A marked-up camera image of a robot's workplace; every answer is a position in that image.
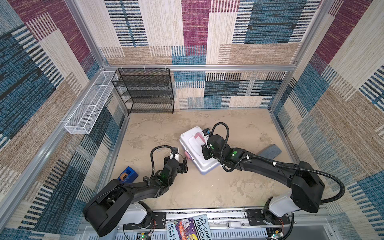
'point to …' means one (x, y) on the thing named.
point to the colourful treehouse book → (195, 228)
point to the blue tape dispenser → (128, 176)
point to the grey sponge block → (271, 152)
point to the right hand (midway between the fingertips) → (204, 147)
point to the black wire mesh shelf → (145, 90)
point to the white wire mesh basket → (82, 120)
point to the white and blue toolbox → (191, 139)
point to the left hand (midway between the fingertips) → (179, 155)
